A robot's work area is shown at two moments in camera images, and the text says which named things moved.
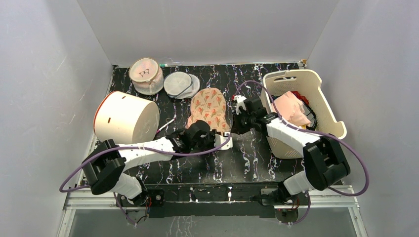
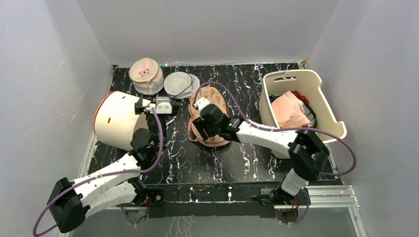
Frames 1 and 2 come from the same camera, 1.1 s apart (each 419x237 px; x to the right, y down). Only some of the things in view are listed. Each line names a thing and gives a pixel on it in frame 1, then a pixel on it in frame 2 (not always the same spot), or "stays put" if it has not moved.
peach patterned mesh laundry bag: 209,104 stays put
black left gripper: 211,135 -> 141,108
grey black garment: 311,115 stays put
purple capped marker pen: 165,125 stays put
